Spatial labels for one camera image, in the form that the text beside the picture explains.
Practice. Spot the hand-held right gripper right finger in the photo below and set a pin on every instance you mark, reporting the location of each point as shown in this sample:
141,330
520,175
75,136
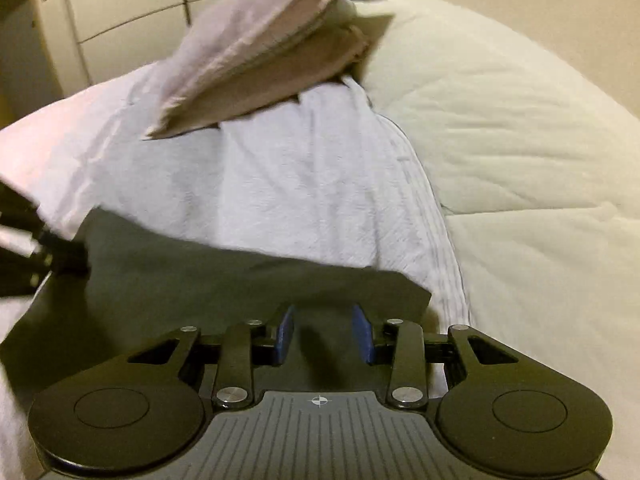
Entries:
361,333

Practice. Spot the grey jeans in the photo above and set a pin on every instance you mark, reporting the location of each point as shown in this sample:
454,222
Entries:
175,280

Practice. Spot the tan pillow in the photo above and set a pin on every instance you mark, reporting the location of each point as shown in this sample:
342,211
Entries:
310,70

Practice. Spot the purple pillow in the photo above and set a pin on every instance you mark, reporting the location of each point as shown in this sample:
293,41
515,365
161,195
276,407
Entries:
240,40

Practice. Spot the bed with light bedspread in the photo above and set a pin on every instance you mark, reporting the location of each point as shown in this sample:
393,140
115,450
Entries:
275,175

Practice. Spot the white wardrobe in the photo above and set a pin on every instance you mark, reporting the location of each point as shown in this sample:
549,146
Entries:
120,0

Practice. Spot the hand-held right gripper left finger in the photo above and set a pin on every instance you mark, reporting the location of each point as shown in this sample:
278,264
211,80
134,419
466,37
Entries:
286,336

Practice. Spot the cream quilted duvet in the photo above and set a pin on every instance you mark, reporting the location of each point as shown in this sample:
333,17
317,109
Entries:
525,135

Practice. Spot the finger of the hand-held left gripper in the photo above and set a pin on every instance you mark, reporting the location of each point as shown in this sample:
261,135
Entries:
65,257

